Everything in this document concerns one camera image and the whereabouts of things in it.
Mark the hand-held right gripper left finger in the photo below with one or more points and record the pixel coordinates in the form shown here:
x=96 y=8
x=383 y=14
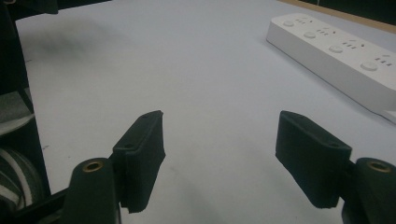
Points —
x=140 y=161

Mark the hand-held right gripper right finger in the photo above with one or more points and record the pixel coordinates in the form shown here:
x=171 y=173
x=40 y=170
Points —
x=311 y=158

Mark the white power strip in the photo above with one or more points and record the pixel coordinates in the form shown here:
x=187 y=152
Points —
x=336 y=62

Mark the grey striped cloth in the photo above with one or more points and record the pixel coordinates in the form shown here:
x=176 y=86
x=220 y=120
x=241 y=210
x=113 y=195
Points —
x=12 y=109

